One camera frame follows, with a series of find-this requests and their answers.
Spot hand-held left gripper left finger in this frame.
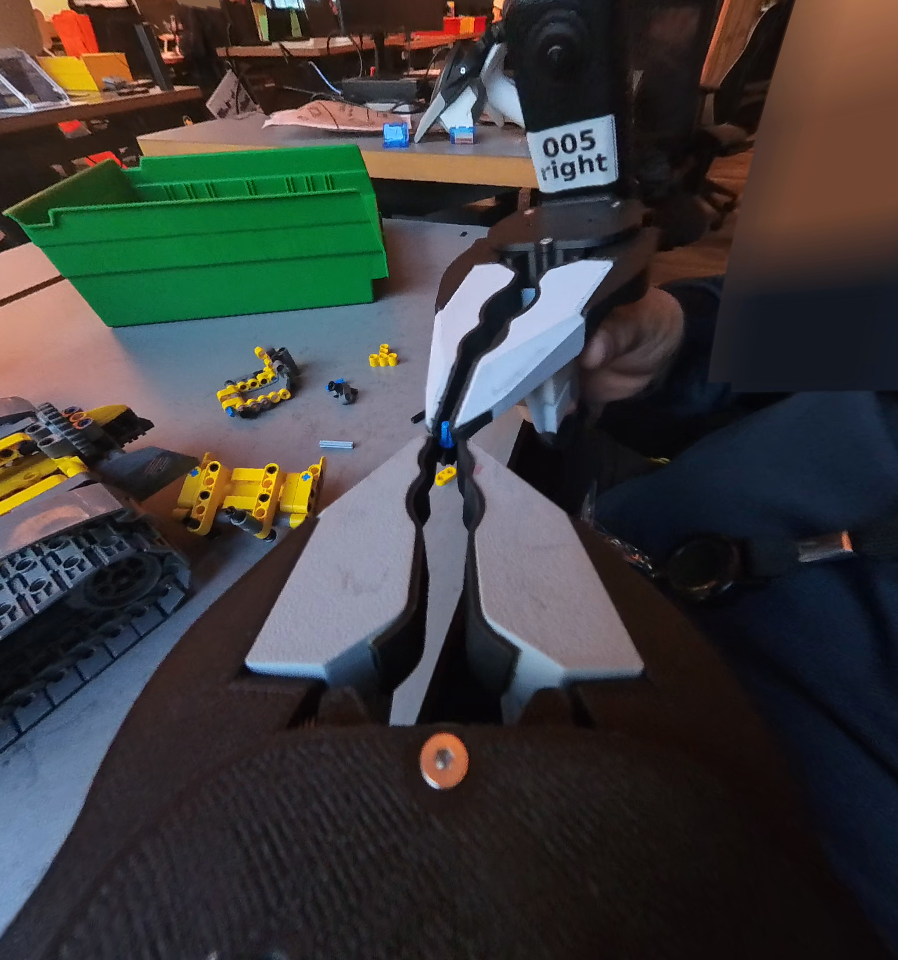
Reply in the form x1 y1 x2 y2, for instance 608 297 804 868
245 436 431 682

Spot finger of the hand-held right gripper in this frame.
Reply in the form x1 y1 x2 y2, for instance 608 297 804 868
423 262 521 432
451 258 615 435

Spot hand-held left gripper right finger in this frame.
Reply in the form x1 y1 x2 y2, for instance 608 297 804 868
458 438 645 680

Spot person's right hand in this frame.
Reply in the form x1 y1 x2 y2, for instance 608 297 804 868
576 294 684 415

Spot idle hand-held gripper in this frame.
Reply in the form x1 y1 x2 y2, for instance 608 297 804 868
415 37 528 145

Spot round black badge reel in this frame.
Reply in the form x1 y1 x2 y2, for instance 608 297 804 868
666 534 744 603

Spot wooden table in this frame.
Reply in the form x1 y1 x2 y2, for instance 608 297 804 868
137 112 540 189

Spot pink paper sheet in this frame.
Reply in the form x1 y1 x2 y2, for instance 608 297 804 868
265 101 420 136

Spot green plastic bin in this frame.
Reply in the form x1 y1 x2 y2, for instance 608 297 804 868
4 144 390 329

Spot yellow black toy tracked vehicle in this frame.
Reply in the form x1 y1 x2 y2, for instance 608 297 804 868
0 397 195 777

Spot person's dark hooded top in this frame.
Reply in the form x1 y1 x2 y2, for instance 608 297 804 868
509 386 898 960

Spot dark table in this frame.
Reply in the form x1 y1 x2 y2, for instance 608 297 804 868
0 86 202 144

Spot yellow plastic bin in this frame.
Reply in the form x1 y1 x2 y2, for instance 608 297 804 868
40 52 131 95

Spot orange plastic bin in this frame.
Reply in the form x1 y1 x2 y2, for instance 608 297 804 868
51 11 101 57

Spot clear acrylic stand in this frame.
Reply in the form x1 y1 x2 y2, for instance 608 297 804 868
0 48 71 114

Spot yellow and grey brick frame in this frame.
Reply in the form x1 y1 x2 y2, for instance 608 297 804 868
218 346 301 419

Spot black strap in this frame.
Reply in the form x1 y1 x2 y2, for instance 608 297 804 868
741 517 898 571

